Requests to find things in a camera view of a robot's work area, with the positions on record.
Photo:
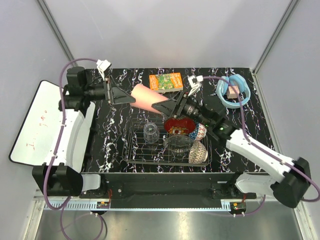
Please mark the light blue headphones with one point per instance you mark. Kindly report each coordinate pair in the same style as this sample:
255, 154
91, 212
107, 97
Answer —
233, 80

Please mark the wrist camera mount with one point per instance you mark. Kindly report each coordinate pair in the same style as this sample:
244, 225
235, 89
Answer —
102, 66
195, 83

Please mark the clear glass bowl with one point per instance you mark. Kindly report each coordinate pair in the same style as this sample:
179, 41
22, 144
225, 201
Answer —
178, 145

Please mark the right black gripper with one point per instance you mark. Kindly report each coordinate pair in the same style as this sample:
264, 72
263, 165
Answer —
174, 105

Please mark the brown patterned ceramic bowl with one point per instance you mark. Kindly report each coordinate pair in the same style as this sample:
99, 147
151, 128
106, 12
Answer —
198, 153

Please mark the red floral plate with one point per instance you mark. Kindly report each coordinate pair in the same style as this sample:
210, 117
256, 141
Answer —
179, 126

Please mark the pink plastic cup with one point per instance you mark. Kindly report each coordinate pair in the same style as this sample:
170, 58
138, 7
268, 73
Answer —
145, 97

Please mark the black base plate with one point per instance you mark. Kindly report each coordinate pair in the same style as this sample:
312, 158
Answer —
161, 190

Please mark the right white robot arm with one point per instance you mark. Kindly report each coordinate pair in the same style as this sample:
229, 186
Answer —
286, 179

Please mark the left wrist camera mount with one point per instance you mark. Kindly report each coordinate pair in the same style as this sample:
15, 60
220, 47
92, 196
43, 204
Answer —
102, 66

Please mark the white board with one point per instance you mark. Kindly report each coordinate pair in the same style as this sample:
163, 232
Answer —
37, 137

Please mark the blue patterned ceramic bowl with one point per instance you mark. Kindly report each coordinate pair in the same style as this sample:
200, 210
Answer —
199, 132

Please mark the black wire dish rack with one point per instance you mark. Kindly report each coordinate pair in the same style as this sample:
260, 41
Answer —
137, 151

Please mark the pink dice cube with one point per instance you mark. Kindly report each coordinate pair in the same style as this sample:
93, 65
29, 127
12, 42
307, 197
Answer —
232, 92

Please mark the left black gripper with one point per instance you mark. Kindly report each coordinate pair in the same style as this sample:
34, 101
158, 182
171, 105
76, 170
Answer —
113, 94

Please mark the orange green book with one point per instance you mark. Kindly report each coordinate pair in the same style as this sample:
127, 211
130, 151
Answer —
165, 83

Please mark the clear drinking glass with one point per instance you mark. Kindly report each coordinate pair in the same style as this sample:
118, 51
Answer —
151, 133

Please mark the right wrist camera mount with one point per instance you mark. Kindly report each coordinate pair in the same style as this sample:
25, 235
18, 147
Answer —
195, 83

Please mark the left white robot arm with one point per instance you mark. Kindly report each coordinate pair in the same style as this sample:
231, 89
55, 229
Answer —
60, 175

